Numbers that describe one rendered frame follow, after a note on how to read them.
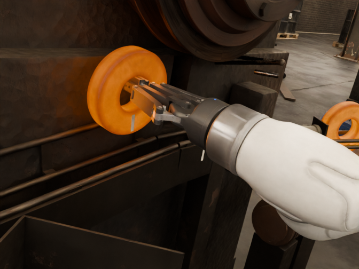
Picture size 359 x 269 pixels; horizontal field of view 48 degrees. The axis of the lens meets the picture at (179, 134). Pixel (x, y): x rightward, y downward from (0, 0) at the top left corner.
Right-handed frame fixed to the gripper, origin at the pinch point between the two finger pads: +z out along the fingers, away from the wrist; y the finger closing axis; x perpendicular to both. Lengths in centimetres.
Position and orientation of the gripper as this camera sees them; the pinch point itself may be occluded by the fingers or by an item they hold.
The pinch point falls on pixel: (131, 82)
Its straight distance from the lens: 69.9
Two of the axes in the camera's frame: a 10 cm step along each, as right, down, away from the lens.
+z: -7.1, -4.1, 5.7
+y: 6.7, -1.6, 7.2
